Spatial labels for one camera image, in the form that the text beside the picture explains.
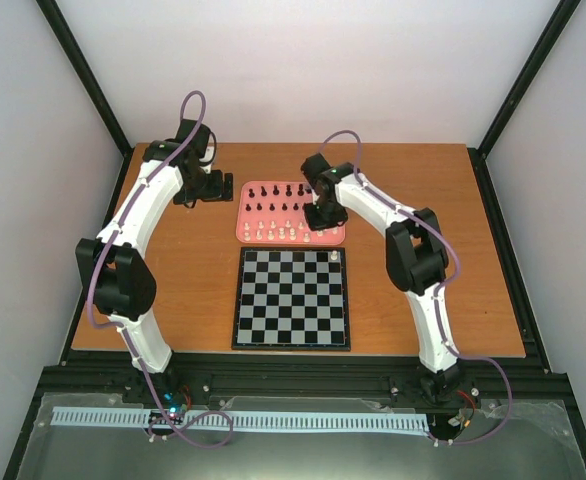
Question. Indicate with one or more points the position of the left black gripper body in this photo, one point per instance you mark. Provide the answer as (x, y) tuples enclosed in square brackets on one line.
[(203, 189)]

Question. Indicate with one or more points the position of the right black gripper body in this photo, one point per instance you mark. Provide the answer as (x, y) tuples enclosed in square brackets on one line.
[(326, 215)]

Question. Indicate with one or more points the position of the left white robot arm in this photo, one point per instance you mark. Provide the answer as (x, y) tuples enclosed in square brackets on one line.
[(119, 287)]

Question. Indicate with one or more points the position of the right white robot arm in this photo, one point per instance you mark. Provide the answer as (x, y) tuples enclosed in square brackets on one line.
[(416, 259)]

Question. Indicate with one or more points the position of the pink plastic tray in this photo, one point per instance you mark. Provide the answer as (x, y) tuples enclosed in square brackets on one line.
[(304, 236)]

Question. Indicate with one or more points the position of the black white chessboard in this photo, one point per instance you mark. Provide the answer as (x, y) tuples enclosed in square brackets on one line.
[(292, 299)]

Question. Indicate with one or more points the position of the black aluminium frame rail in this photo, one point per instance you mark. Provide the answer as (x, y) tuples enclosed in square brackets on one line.
[(391, 381)]

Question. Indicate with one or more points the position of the light blue slotted cable duct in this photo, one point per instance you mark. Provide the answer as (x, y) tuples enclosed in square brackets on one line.
[(245, 421)]

